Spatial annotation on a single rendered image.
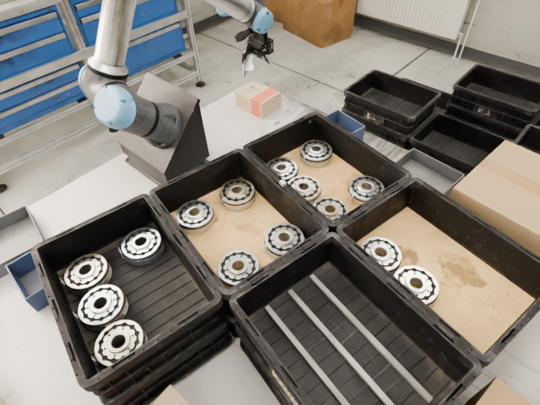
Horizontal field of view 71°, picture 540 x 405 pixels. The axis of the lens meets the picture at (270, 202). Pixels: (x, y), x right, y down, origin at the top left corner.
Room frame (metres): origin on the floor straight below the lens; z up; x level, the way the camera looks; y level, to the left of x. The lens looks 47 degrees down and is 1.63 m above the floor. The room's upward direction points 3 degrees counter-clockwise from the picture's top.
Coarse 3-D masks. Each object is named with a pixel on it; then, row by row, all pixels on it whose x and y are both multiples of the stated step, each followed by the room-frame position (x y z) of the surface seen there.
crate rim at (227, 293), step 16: (272, 176) 0.75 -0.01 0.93; (288, 192) 0.69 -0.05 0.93; (160, 208) 0.65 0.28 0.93; (304, 208) 0.64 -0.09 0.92; (176, 224) 0.60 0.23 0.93; (320, 224) 0.57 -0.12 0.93; (288, 256) 0.48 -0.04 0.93; (208, 272) 0.45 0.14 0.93; (256, 272) 0.45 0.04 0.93; (224, 288) 0.41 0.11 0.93; (240, 288) 0.41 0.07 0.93
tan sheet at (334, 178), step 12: (288, 156) 0.95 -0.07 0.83; (336, 156) 0.94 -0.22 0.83; (300, 168) 0.89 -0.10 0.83; (312, 168) 0.88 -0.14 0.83; (324, 168) 0.88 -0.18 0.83; (336, 168) 0.88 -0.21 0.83; (348, 168) 0.88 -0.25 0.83; (324, 180) 0.83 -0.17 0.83; (336, 180) 0.82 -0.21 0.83; (348, 180) 0.82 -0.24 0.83; (324, 192) 0.78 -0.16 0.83; (336, 192) 0.77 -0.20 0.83; (348, 204) 0.72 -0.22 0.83
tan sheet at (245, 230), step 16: (256, 192) 0.79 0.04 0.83; (224, 208) 0.73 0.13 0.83; (256, 208) 0.73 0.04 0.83; (272, 208) 0.72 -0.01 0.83; (224, 224) 0.67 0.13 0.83; (240, 224) 0.67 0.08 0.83; (256, 224) 0.67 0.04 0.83; (272, 224) 0.66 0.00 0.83; (192, 240) 0.62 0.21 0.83; (208, 240) 0.62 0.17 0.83; (224, 240) 0.62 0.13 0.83; (240, 240) 0.61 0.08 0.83; (256, 240) 0.61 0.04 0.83; (208, 256) 0.57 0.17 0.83; (256, 256) 0.56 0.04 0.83
